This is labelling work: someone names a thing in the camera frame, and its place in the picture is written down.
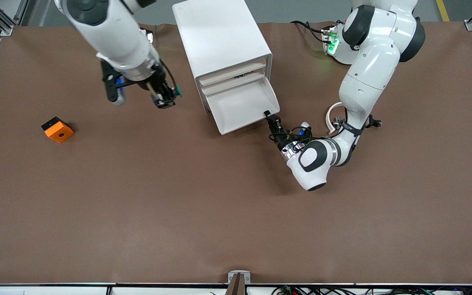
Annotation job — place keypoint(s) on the brown tapered pole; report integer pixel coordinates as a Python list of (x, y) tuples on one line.
[(237, 287)]

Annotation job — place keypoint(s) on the white beige cabinet drawer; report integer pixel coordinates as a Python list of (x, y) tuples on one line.
[(240, 106), (228, 85), (228, 73)]

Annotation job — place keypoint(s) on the grey metal bracket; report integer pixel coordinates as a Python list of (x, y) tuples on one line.
[(232, 276)]

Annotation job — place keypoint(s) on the white drawer cabinet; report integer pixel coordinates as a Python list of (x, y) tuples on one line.
[(219, 37)]

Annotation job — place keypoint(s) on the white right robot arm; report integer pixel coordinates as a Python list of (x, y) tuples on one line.
[(109, 32)]

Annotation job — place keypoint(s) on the orange black button box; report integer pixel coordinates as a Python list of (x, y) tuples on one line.
[(60, 133)]

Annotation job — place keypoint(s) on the white table edge rail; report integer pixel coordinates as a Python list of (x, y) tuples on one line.
[(55, 291)]

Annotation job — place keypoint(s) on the small black clip part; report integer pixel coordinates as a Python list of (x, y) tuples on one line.
[(377, 123)]

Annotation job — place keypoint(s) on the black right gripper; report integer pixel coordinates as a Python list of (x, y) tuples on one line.
[(157, 85)]

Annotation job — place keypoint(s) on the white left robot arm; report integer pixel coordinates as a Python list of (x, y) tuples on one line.
[(367, 73)]

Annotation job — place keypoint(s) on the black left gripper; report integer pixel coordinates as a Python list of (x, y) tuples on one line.
[(280, 137)]

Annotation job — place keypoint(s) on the chrome valve fitting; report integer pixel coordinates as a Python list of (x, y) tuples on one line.
[(336, 122)]

